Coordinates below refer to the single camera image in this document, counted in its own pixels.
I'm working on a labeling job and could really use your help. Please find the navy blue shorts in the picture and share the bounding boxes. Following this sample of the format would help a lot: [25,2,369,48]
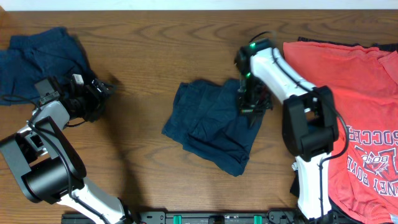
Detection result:
[162,79,262,177]

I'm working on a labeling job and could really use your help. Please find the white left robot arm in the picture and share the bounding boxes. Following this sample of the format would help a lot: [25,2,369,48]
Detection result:
[1,74,140,223]

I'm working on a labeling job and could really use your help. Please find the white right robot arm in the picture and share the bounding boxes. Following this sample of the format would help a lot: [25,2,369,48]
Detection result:
[234,39,339,223]

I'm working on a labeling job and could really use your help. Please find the folded navy cloth left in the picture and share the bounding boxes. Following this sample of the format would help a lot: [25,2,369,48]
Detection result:
[1,27,96,100]

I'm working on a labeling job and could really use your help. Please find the red printed t-shirt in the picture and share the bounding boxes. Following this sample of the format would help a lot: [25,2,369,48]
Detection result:
[283,42,397,223]

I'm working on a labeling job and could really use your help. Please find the black garment under pile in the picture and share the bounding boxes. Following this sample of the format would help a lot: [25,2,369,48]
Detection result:
[297,37,397,52]

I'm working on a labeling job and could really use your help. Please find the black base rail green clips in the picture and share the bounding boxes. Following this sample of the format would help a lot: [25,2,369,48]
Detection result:
[62,210,301,224]

